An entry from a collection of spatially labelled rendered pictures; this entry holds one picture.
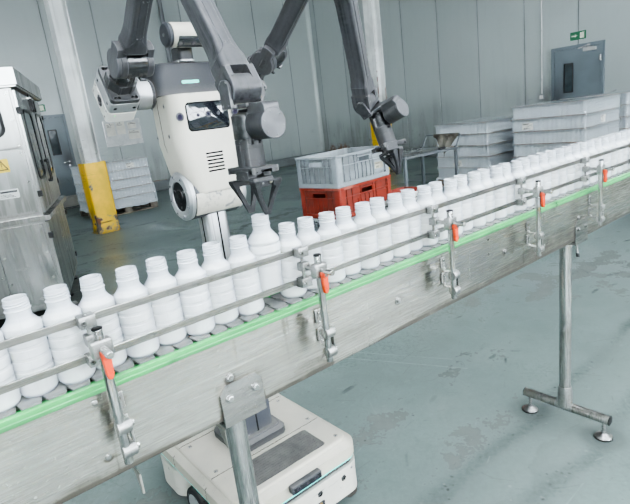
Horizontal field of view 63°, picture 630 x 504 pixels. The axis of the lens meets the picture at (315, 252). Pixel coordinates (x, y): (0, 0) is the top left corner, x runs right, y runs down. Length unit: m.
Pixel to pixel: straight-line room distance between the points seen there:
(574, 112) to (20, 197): 6.30
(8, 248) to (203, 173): 3.19
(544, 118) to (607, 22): 4.33
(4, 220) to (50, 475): 3.79
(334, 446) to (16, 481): 1.20
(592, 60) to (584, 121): 4.31
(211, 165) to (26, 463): 1.02
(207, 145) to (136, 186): 9.04
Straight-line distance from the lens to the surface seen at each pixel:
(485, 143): 8.29
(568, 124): 7.59
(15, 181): 4.62
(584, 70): 11.80
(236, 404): 1.10
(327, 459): 1.92
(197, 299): 1.01
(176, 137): 1.65
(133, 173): 10.68
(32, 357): 0.95
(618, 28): 11.65
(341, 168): 3.55
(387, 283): 1.31
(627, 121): 9.05
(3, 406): 0.96
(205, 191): 1.67
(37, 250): 4.67
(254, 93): 1.07
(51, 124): 13.23
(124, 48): 1.50
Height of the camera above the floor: 1.39
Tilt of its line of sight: 15 degrees down
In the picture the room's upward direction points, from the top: 7 degrees counter-clockwise
